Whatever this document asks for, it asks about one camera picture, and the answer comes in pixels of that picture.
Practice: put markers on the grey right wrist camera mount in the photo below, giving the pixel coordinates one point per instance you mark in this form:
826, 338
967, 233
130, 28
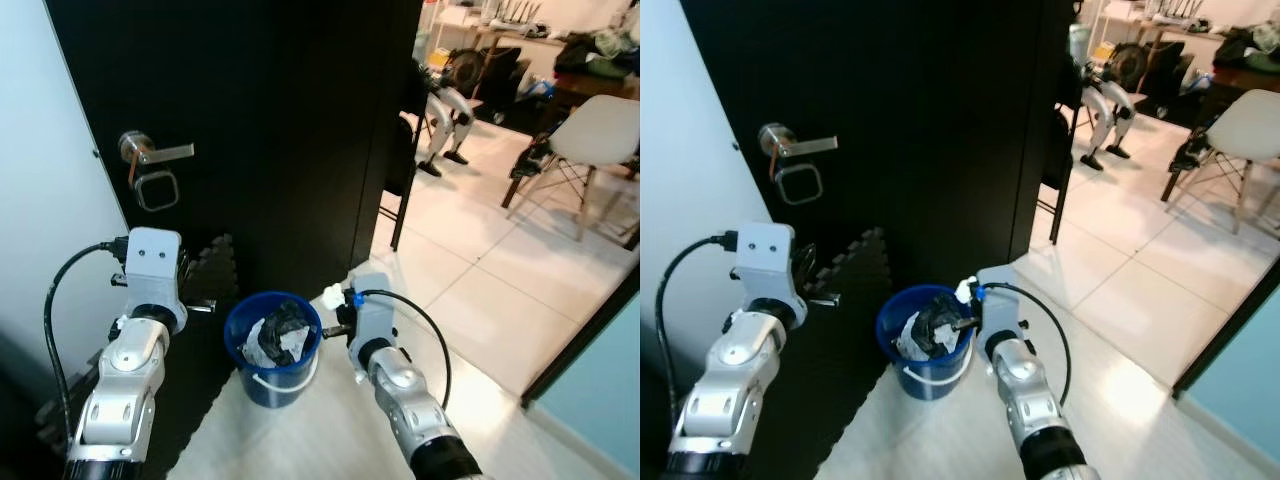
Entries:
372, 310
1000, 305

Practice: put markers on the white crumpled paper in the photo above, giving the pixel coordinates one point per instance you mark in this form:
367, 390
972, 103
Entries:
912, 345
262, 345

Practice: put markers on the black office chair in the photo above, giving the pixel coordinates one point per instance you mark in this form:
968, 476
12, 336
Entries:
500, 75
1162, 70

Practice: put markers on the dark green black bag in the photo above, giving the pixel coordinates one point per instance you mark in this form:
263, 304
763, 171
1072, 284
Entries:
1250, 45
600, 52

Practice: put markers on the small black bag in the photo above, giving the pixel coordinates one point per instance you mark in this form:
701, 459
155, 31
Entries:
1190, 155
530, 160

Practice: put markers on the wooden desk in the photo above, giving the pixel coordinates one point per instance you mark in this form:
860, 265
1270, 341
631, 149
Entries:
510, 35
1170, 32

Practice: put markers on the white black humanoid robot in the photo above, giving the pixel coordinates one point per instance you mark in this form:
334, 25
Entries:
447, 105
1105, 100

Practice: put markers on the black metal chair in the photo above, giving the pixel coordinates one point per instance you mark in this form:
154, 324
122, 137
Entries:
1055, 150
400, 150

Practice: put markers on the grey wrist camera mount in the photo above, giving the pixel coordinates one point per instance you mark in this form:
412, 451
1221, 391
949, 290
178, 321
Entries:
153, 265
1000, 305
372, 310
762, 258

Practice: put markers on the black room door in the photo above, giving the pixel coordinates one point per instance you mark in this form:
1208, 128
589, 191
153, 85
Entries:
260, 120
900, 120

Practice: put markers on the white tissue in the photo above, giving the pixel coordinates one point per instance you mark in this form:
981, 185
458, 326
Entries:
965, 290
333, 296

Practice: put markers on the white chair wooden legs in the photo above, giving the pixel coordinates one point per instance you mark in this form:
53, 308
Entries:
600, 130
1250, 125

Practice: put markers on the rounded square door lock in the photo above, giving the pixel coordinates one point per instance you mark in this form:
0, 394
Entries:
800, 184
156, 191

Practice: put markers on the blue plastic bucket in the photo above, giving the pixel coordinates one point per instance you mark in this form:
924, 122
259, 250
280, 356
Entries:
265, 385
925, 382

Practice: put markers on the black plastic bag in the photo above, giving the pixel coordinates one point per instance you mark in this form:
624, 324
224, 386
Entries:
945, 315
285, 320

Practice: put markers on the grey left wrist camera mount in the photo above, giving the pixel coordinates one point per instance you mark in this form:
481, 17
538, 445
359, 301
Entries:
762, 258
153, 265

